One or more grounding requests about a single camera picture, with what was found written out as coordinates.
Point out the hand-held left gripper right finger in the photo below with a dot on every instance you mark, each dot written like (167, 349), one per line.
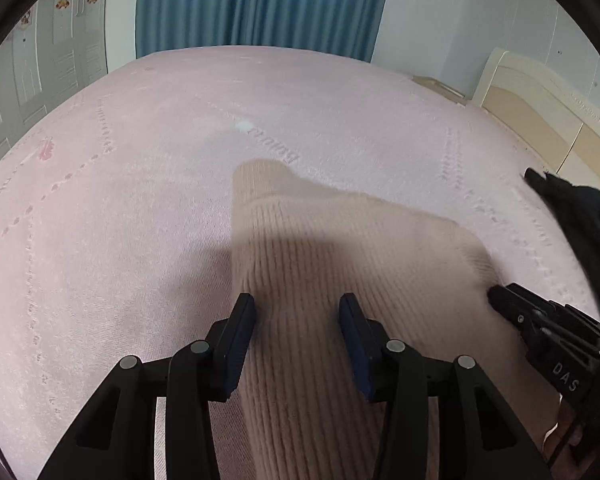
(355, 347)

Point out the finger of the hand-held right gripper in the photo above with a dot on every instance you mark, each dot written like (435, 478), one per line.
(515, 305)

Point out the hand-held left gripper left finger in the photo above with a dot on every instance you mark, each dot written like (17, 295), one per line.
(237, 347)

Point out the beige knit sweater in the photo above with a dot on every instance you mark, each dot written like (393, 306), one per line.
(380, 250)

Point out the black garment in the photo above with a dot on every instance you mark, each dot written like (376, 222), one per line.
(585, 225)

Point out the pink patterned bed sheet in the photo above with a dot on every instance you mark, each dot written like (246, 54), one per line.
(130, 185)

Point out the cream bed headboard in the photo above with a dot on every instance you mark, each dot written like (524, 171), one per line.
(530, 105)

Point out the cream bedside table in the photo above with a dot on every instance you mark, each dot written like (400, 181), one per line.
(445, 89)

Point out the white wardrobe doors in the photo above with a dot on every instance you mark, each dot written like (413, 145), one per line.
(70, 50)

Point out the blue curtain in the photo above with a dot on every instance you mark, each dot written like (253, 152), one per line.
(255, 5)

